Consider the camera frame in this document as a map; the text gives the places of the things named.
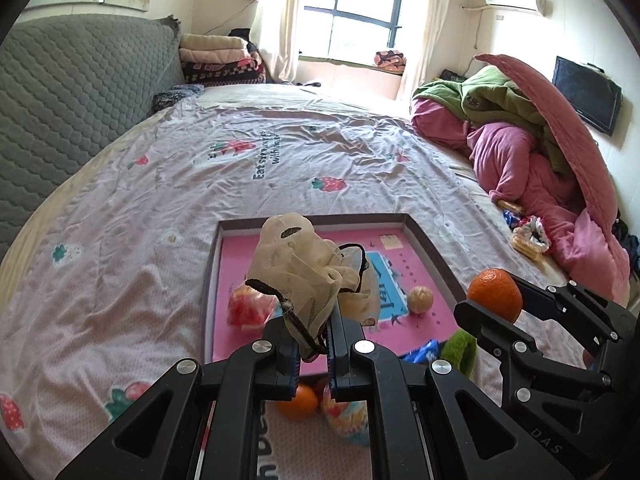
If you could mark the folded pink blanket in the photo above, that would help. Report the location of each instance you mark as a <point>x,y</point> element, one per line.
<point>210,56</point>

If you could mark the window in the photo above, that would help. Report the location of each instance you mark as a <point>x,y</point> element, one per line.
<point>360,0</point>

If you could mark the cream curtain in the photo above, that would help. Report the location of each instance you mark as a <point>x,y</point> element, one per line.
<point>425,25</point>
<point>280,20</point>

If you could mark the strawberry printed bed sheet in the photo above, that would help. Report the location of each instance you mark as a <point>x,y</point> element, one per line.
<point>150,260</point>

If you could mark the yellow biscuit packet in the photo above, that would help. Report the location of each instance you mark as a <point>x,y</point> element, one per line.
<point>509,206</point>

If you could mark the pink quilted pad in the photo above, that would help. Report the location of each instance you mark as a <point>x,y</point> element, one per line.
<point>560,110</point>

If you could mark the snack bag near blankets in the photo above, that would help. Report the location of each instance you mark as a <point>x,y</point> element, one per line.
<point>536,230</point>

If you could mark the small beige ball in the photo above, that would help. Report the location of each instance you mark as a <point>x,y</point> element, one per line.
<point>419,300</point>

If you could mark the black television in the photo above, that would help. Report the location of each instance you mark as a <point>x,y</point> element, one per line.
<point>587,92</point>

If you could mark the pink patterned cloth bundle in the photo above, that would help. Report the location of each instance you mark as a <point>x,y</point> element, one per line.
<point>390,60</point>

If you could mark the grey quilted headboard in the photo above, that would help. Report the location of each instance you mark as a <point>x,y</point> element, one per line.
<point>75,110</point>

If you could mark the colourful fruit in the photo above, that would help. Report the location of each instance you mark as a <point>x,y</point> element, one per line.
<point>350,417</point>

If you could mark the dark checkered folded blanket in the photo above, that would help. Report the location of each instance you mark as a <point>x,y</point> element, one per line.
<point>225,74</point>

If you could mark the black garment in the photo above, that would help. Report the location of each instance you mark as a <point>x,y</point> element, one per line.
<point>242,37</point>

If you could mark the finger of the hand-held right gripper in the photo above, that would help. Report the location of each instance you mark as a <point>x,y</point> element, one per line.
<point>480,322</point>
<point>575,305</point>

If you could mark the green jacket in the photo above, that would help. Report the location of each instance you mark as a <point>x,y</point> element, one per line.
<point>490,95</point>

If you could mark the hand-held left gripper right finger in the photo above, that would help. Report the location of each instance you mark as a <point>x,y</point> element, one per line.
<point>336,362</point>

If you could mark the red snack packet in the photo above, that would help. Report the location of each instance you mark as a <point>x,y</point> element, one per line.
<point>247,310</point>

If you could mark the white air conditioner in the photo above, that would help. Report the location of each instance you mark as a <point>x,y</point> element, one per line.
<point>515,1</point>

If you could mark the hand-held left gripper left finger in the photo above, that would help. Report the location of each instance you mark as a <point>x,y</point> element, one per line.
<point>292,362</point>

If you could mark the blue wrapper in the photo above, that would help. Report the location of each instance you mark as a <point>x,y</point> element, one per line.
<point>511,219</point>

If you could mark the grey box with pink inside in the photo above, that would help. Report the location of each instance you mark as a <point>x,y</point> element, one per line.
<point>240,260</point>

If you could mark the magenta blanket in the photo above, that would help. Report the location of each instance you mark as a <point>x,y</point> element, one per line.
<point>510,160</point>

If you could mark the folded cream blanket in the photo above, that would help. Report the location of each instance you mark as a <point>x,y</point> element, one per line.
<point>210,41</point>

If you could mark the green fuzzy scrunchie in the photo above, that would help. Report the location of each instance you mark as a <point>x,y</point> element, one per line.
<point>460,352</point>

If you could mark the cream mesh bag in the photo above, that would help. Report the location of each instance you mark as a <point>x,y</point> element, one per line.
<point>295,260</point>

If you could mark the dark clothing pile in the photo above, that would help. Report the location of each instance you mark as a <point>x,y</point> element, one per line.
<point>627,240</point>

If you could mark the blue cookie packet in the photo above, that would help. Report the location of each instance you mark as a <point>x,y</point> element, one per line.
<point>420,352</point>

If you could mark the orange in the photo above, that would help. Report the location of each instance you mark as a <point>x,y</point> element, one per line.
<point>495,295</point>
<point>300,402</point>

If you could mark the dark patterned cloth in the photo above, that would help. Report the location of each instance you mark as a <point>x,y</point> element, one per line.
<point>177,96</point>

